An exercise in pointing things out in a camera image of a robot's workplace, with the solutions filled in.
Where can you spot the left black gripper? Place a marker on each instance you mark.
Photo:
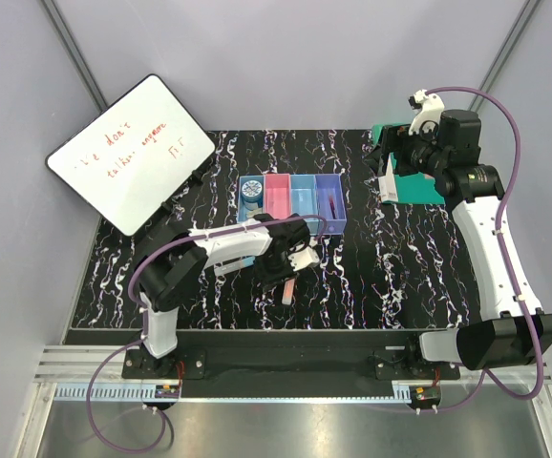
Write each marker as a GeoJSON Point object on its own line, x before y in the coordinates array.
{"type": "Point", "coordinates": [267, 280]}

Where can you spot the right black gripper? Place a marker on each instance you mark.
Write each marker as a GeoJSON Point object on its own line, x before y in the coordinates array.
{"type": "Point", "coordinates": [395, 139]}

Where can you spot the orange pink highlighter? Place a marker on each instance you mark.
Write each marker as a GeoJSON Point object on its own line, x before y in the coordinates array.
{"type": "Point", "coordinates": [288, 292]}

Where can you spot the green book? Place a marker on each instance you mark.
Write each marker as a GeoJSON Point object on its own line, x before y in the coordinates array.
{"type": "Point", "coordinates": [394, 189]}

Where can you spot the small white eraser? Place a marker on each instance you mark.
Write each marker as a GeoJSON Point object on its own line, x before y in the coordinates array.
{"type": "Point", "coordinates": [253, 213]}

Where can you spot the light blue bin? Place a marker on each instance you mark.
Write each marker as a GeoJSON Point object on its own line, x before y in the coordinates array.
{"type": "Point", "coordinates": [241, 216]}

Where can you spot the purple bin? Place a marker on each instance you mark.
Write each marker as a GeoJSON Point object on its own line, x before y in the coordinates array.
{"type": "Point", "coordinates": [331, 183]}

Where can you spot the red pen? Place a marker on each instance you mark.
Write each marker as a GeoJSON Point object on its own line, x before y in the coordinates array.
{"type": "Point", "coordinates": [332, 206]}

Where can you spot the sky blue bin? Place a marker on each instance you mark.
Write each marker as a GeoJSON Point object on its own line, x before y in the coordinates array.
{"type": "Point", "coordinates": [303, 197]}

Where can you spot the blue ink bottle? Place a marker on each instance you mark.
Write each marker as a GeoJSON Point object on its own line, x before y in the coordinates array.
{"type": "Point", "coordinates": [251, 193]}

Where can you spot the pink bin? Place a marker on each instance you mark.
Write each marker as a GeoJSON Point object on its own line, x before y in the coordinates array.
{"type": "Point", "coordinates": [277, 195]}

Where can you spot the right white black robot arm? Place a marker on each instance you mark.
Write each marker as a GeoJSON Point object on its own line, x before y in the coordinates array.
{"type": "Point", "coordinates": [513, 329]}

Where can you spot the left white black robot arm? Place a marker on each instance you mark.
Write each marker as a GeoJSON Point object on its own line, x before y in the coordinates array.
{"type": "Point", "coordinates": [171, 262]}

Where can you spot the grey marker with blue cap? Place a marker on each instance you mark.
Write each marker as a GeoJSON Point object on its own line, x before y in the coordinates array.
{"type": "Point", "coordinates": [233, 266]}

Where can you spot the black marble pattern mat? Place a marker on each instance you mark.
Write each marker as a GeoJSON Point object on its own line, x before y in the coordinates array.
{"type": "Point", "coordinates": [395, 266]}

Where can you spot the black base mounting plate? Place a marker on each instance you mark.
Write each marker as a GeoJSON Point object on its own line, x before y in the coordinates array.
{"type": "Point", "coordinates": [201, 354]}

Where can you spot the white dry-erase board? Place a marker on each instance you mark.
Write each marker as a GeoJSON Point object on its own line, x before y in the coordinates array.
{"type": "Point", "coordinates": [134, 156]}

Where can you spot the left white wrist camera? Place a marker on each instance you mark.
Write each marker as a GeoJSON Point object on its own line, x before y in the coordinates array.
{"type": "Point", "coordinates": [305, 258]}

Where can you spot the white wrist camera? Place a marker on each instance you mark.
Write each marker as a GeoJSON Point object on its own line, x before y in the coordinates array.
{"type": "Point", "coordinates": [305, 258]}
{"type": "Point", "coordinates": [429, 108]}

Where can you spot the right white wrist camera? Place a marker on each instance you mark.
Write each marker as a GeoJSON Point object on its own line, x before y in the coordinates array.
{"type": "Point", "coordinates": [429, 108]}

